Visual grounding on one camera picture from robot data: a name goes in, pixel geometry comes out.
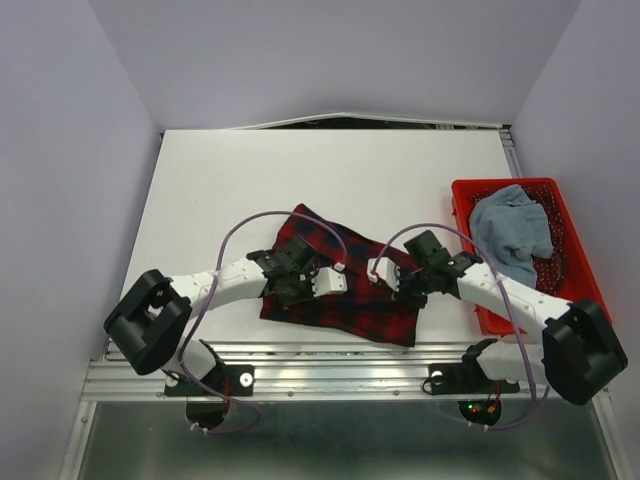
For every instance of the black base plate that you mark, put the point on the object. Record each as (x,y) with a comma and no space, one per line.
(234,380)
(463,379)

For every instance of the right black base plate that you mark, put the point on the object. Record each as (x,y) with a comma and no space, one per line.
(463,379)

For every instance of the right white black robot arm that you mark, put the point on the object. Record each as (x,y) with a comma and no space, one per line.
(569,347)

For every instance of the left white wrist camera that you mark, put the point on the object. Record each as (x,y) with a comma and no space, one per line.
(328,282)

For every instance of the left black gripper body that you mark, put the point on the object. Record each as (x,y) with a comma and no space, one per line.
(300,287)

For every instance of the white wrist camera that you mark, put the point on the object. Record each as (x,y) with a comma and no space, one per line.
(384,270)
(328,282)

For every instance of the red plastic bin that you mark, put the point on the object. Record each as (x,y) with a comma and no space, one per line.
(568,273)

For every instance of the aluminium right side rail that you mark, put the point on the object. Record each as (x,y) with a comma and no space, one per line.
(510,151)

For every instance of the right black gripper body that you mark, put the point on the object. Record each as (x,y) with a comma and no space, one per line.
(415,286)

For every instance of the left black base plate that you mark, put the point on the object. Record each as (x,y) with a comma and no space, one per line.
(234,380)

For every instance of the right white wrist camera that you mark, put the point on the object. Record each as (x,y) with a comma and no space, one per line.
(384,270)

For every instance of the dark red dotted skirt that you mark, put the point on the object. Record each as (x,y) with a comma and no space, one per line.
(523,230)

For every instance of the red navy plaid skirt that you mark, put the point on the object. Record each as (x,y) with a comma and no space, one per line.
(366,310)

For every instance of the aluminium front rail frame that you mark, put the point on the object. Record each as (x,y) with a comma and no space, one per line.
(330,411)

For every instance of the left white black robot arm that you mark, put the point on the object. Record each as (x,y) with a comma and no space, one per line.
(148,324)

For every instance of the light blue denim skirt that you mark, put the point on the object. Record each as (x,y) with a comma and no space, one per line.
(513,230)

